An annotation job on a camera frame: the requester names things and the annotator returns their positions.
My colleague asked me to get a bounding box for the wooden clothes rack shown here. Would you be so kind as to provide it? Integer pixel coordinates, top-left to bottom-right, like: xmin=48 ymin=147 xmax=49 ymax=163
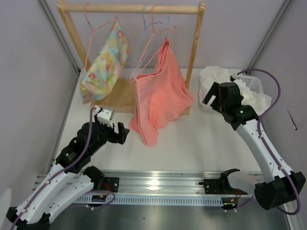
xmin=56 ymin=0 xmax=205 ymax=113

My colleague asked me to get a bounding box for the salmon pink skirt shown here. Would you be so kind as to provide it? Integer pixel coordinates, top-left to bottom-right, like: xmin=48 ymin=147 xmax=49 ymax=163
xmin=129 ymin=39 xmax=194 ymax=146

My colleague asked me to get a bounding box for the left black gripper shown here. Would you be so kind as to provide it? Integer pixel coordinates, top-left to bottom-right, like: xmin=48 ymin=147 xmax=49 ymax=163
xmin=89 ymin=114 xmax=130 ymax=155

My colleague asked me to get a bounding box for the white plastic basket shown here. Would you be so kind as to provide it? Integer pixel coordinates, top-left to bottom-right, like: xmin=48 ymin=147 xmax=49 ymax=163
xmin=235 ymin=74 xmax=263 ymax=93

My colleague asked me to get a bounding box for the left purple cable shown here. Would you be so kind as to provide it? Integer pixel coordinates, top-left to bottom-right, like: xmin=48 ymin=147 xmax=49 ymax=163
xmin=9 ymin=107 xmax=99 ymax=230

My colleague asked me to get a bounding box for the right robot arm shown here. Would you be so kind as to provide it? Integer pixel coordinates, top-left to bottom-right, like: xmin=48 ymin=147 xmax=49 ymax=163
xmin=202 ymin=82 xmax=306 ymax=210

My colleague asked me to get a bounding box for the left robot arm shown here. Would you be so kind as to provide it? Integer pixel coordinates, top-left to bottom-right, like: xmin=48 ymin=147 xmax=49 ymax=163
xmin=6 ymin=120 xmax=130 ymax=230

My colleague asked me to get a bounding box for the white pleated skirt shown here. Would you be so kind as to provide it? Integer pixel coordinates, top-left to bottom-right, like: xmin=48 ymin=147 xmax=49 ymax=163
xmin=199 ymin=66 xmax=272 ymax=115

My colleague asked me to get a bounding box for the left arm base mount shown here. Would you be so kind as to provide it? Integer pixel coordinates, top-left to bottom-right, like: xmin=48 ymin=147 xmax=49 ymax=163
xmin=93 ymin=177 xmax=119 ymax=193

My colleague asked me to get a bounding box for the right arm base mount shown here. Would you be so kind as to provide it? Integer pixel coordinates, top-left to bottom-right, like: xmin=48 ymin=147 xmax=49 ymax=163
xmin=199 ymin=168 xmax=247 ymax=195

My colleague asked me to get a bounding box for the floral patterned skirt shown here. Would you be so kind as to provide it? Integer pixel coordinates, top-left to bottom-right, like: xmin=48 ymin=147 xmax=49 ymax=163
xmin=79 ymin=21 xmax=130 ymax=104

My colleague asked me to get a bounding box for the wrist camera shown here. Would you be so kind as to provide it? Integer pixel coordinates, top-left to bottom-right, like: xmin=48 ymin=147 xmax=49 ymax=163
xmin=230 ymin=74 xmax=246 ymax=87
xmin=94 ymin=105 xmax=115 ymax=128

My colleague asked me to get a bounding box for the pink hanger with floral skirt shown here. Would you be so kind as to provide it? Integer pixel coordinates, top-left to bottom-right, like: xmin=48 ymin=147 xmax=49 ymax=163
xmin=79 ymin=2 xmax=118 ymax=81

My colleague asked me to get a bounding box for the pink hanger with salmon skirt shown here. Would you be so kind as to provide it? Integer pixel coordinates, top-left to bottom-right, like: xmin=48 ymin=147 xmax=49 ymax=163
xmin=126 ymin=4 xmax=176 ymax=83

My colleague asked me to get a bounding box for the aluminium mounting rail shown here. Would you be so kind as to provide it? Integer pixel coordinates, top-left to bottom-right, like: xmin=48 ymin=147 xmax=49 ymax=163
xmin=32 ymin=170 xmax=264 ymax=194

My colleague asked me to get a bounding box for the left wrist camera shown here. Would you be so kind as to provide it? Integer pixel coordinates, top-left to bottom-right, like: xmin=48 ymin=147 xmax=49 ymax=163
xmin=94 ymin=105 xmax=115 ymax=128

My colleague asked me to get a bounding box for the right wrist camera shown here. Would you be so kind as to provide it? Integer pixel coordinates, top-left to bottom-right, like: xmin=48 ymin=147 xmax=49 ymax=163
xmin=230 ymin=74 xmax=246 ymax=87

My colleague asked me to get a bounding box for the light blue wire hanger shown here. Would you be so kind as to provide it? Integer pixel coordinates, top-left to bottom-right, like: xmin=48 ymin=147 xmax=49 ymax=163
xmin=126 ymin=4 xmax=170 ymax=82

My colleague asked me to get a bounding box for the white slotted cable duct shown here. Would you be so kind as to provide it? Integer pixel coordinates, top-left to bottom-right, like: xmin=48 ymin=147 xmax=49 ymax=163
xmin=76 ymin=195 xmax=223 ymax=206

